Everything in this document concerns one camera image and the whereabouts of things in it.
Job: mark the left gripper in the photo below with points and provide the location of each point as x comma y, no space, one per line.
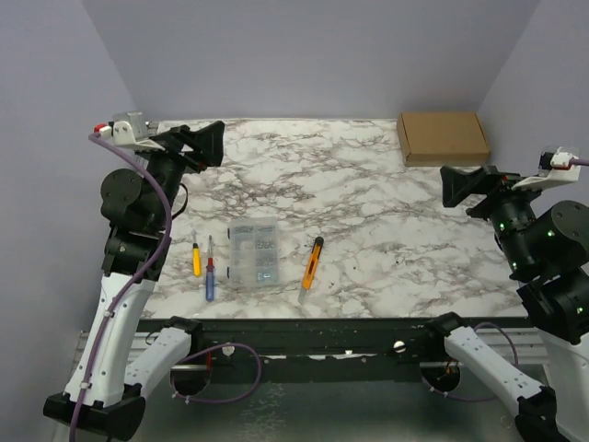
206,143

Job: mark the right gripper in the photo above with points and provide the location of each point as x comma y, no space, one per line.
484,191

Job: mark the brown cardboard express box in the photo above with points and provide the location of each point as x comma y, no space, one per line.
430,139

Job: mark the orange utility knife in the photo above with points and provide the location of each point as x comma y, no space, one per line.
311,268

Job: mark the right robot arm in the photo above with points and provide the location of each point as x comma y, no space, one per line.
546,255

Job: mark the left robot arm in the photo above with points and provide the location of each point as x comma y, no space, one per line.
107,394

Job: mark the clear plastic screw box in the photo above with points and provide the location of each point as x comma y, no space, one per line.
254,252

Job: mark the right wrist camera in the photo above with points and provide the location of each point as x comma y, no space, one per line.
556,167

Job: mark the yellow handled screwdriver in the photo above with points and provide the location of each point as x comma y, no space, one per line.
196,255

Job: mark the blue handled screwdriver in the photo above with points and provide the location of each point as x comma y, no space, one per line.
210,272

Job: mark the aluminium frame rail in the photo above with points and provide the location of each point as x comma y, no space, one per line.
528,346

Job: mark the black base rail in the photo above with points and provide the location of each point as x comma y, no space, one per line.
323,350

